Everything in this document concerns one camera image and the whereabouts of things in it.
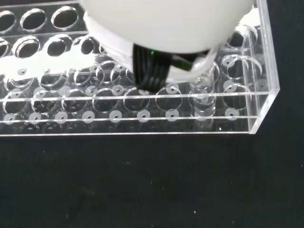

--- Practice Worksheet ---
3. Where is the clear acrylic test tube rack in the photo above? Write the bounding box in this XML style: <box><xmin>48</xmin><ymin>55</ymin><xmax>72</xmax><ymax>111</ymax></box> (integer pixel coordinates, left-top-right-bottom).
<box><xmin>0</xmin><ymin>0</ymin><xmax>281</xmax><ymax>137</ymax></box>

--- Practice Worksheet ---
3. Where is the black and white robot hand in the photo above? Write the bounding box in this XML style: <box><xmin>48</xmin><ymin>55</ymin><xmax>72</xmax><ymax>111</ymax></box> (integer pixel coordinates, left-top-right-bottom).
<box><xmin>79</xmin><ymin>0</ymin><xmax>258</xmax><ymax>91</ymax></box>

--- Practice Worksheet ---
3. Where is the black bench cloth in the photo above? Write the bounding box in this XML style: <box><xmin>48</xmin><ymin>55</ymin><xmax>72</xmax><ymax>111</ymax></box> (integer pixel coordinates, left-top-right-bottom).
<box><xmin>0</xmin><ymin>0</ymin><xmax>304</xmax><ymax>228</ymax></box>

